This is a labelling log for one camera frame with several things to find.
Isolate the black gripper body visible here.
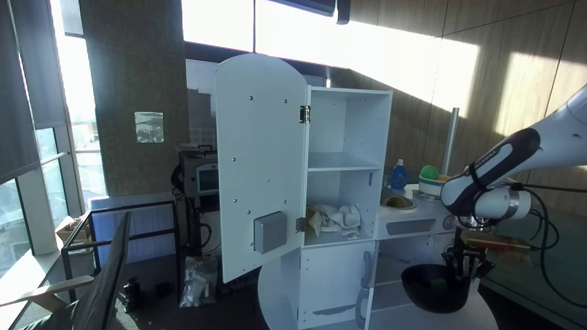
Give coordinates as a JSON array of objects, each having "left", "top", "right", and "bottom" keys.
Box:
[{"left": 451, "top": 241, "right": 489, "bottom": 265}]

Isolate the black bowl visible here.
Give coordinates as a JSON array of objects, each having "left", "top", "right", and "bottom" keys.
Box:
[{"left": 398, "top": 262, "right": 473, "bottom": 315}]

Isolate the yellow toy in sink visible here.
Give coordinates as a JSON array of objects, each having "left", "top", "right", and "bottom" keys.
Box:
[{"left": 383, "top": 192, "right": 414, "bottom": 210}]

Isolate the narrow white cabinet door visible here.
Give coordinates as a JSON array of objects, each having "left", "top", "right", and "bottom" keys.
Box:
[{"left": 297, "top": 241, "right": 376, "bottom": 330}]

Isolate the grey box on door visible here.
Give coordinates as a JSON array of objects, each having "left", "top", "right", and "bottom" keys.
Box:
[{"left": 251, "top": 208, "right": 289, "bottom": 256}]

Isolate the tall white rounded cupboard door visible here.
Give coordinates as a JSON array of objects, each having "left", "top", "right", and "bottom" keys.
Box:
[{"left": 211, "top": 51, "right": 311, "bottom": 284}]

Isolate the grey drawer front panel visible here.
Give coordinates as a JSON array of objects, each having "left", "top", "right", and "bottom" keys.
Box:
[{"left": 385, "top": 216, "right": 438, "bottom": 238}]

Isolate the white pot with green rim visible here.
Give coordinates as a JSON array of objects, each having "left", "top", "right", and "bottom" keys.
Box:
[{"left": 416, "top": 175, "right": 453, "bottom": 197}]

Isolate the green toy food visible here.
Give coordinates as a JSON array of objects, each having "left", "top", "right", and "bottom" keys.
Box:
[{"left": 416, "top": 163, "right": 442, "bottom": 183}]

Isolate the blue soap bottle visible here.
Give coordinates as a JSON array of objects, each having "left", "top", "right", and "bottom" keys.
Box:
[{"left": 388, "top": 157, "right": 410, "bottom": 192}]

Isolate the grey metal pole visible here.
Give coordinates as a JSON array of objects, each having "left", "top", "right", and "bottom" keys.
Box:
[{"left": 443, "top": 106, "right": 460, "bottom": 177}]

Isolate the white crumpled cloth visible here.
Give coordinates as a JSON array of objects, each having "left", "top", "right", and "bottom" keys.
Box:
[{"left": 297, "top": 201, "right": 365, "bottom": 238}]

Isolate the white toy kitchen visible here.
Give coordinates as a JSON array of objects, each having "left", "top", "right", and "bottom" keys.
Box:
[{"left": 277, "top": 84, "right": 504, "bottom": 330}]

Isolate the clear plastic bag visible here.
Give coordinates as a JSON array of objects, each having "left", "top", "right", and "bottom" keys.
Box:
[{"left": 178, "top": 254, "right": 220, "bottom": 307}]

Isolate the grey machine with screen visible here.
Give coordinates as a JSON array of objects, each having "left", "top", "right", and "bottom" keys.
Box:
[{"left": 174, "top": 142, "right": 220, "bottom": 216}]

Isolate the wooden folding chair dark fabric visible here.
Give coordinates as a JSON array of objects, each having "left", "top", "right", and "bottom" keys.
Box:
[{"left": 0, "top": 208, "right": 133, "bottom": 330}]

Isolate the cardboard box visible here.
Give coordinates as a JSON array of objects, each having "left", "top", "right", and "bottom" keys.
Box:
[{"left": 55, "top": 212, "right": 93, "bottom": 247}]

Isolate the dark roller blind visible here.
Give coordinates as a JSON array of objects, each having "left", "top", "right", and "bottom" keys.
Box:
[
  {"left": 0, "top": 0, "right": 42, "bottom": 185},
  {"left": 11, "top": 0, "right": 69, "bottom": 130}
]

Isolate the black metal rail frame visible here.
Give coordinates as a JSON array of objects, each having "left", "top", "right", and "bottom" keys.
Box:
[{"left": 58, "top": 197, "right": 187, "bottom": 302}]

